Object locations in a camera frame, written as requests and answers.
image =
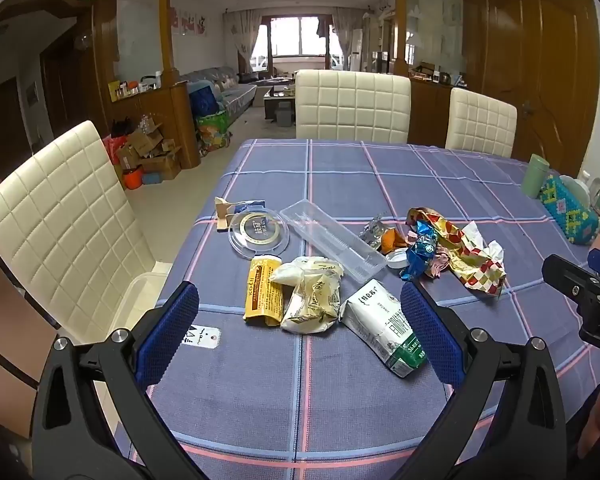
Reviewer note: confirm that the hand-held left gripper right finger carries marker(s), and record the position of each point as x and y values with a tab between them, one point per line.
430	330

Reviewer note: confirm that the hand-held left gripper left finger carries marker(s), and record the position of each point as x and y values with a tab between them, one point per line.
167	330

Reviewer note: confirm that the clear plastic storage bin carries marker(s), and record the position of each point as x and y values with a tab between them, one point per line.
140	295

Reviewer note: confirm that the white green milk carton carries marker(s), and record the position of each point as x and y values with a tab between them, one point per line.
380	325

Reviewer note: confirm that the pink paper wrapper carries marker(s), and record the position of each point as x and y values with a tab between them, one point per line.
439	265

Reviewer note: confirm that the red gold checkered wrapper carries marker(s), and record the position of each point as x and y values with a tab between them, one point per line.
480	275

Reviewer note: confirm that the blue foil wrapper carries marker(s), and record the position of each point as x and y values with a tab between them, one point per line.
420	252

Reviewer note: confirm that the yellow snack packet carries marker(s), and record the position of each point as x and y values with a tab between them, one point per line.
262	295

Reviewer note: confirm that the silver foil blister pack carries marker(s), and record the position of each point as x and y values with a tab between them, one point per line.
370	232

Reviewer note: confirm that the cream snack bag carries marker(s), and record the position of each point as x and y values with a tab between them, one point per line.
310	300

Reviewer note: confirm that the white printed label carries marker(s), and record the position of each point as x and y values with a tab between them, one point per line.
200	337

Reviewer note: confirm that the colourful beaded tissue box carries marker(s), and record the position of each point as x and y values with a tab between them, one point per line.
565	212

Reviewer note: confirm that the white bottle cap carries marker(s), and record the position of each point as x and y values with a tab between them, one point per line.
396	258

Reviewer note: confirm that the pale green cup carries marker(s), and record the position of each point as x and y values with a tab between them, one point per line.
535	177

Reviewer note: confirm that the torn brown cardboard packet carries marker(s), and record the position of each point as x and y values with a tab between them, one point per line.
222	215

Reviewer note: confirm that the plaid blue tablecloth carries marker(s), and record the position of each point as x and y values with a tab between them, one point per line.
330	410

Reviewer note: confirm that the clear round plastic lid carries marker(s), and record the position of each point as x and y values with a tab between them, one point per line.
257	232

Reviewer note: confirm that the clear plastic tray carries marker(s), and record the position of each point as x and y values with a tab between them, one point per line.
330	240

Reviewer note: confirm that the cream quilted chair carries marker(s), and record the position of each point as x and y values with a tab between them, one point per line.
480	122
352	105
65	230

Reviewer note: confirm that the orange bucket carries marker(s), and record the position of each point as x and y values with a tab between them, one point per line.
132	179

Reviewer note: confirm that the open cardboard box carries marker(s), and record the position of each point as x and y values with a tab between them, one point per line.
160	167
145	142
127	156

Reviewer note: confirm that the rose brown refrigerator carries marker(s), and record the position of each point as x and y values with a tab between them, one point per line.
5	340

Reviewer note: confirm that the red plastic bag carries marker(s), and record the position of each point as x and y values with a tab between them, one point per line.
112	150

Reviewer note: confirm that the colourful woven bag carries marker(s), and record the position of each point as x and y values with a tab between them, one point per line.
212	132

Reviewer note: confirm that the wooden door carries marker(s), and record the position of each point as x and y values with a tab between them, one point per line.
545	60

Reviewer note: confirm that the wooden partition cabinet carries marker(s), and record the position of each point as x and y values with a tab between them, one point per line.
430	110
180	120

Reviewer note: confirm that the blue quilted bag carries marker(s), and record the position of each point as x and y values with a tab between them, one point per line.
203	100

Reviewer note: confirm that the yellow box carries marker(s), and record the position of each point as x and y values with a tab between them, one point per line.
114	91

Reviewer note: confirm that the grey plastic stool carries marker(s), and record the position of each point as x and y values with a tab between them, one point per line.
285	115

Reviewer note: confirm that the grey patterned sofa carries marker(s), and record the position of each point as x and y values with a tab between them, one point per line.
230	92

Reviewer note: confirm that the dark coffee table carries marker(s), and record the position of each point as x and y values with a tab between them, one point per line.
275	97

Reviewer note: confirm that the white standing air conditioner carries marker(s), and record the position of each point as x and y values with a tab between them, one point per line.
357	50

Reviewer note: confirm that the patterned sheer curtain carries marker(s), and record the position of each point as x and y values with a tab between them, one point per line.
242	40
345	35

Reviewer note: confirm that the window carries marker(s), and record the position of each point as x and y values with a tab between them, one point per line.
297	35

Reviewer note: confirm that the wall poster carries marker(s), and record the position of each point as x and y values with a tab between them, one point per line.
190	22

